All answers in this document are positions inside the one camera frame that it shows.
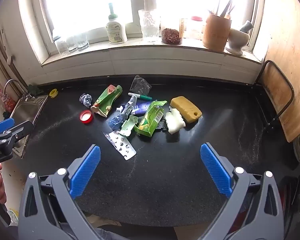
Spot white foam piece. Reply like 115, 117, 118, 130
165, 107, 186, 134

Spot clear plastic wrapper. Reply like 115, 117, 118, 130
129, 75, 152, 95

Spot glass jar red flakes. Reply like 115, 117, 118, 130
161, 15, 183, 45

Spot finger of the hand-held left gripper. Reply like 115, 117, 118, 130
1, 120, 33, 143
0, 118, 16, 137

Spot wooden utensil holder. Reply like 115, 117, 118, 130
202, 12, 232, 52

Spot green paper carton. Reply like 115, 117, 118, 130
134, 100, 167, 137

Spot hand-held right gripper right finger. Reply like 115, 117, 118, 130
180, 142, 284, 240

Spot clear glass vase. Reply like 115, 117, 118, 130
138, 9, 160, 43

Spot bundle of wooden utensils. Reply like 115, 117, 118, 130
207, 0, 237, 19

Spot clear jar red lid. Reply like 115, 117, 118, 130
186, 16, 205, 40

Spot white bottle green cap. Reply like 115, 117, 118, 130
106, 2, 128, 45

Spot clear drinking glass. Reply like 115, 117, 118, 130
67, 34, 78, 53
76, 32, 90, 52
55, 36, 69, 55

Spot chrome faucet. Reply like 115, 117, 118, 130
3, 79, 32, 100

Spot red printed packet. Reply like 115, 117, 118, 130
0, 82, 17, 113

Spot red plastic lid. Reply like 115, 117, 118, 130
80, 110, 93, 124

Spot stone pestle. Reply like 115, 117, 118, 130
241, 20, 254, 32

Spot yellow sponge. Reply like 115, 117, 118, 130
170, 96, 202, 123

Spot stainless steel sink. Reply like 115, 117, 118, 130
9, 95, 48, 158

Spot purple squeeze tube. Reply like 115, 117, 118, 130
116, 102, 154, 115

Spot white stone mortar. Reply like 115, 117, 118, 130
225, 28, 251, 56

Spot large wooden board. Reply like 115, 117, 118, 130
262, 0, 300, 143

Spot brown paper packet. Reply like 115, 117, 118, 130
179, 18, 187, 38

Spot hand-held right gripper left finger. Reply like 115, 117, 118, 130
18, 144, 123, 240

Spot white green marker pen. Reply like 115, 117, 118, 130
128, 92, 153, 101

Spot silver pill blister pack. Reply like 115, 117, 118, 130
104, 131, 137, 161

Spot green printed drink pouch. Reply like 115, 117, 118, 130
91, 84, 123, 118

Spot dark green cloth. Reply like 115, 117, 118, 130
27, 85, 42, 95

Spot white window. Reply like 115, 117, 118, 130
17, 0, 265, 65

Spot crumpled foil ball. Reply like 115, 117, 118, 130
79, 93, 93, 107

